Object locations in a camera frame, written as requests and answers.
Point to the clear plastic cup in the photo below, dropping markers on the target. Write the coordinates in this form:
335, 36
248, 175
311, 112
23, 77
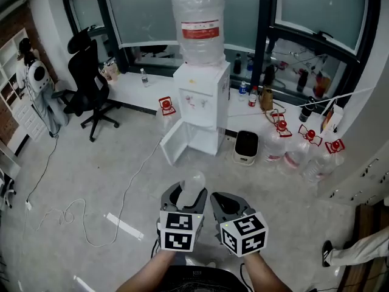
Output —
192, 184

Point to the person's left forearm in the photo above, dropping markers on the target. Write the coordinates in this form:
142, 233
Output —
149, 272

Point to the person's right forearm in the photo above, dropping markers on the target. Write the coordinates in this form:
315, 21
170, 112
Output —
264, 275

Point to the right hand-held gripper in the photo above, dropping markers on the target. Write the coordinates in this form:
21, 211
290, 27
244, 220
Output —
243, 236

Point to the white bin with black lid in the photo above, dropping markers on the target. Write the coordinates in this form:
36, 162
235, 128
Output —
246, 144

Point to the white power plug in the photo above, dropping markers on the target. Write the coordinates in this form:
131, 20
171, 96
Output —
28, 205

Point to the white water dispenser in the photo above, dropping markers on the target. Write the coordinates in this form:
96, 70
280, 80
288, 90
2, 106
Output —
197, 81

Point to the red-label plastic bottle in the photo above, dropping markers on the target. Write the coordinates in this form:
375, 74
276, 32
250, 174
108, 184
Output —
252, 99

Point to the black window frame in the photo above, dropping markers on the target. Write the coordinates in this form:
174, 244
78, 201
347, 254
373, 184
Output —
263, 41

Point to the small clear water bottle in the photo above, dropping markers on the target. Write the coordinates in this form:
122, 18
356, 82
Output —
145, 79

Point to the white colourful-print paper bag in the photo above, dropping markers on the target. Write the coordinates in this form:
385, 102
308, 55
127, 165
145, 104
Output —
334, 117

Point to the person's black shirt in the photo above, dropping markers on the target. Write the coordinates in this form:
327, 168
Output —
206, 280

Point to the black office chair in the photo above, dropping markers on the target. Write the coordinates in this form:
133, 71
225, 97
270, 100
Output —
88, 81

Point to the large plastic-wrapped water bottle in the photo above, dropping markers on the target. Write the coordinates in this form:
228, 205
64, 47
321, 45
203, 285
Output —
197, 17

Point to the clear wrapped snack pack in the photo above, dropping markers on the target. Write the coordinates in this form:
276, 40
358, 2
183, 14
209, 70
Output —
105, 71

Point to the black thermos bottle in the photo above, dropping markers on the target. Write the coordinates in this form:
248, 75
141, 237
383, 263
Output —
306, 111

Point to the pink printed bag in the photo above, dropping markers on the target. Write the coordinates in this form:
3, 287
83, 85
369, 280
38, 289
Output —
113, 71

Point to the white window ledge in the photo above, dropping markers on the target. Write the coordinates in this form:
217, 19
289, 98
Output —
130, 93

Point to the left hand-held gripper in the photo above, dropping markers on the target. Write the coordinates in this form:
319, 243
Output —
177, 230

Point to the brown wooden bench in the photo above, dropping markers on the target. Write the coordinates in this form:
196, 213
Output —
367, 224

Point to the brown paper bag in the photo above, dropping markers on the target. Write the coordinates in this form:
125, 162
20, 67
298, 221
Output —
267, 100

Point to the blue-label plastic bottle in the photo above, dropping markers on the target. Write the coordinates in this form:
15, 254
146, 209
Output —
242, 90

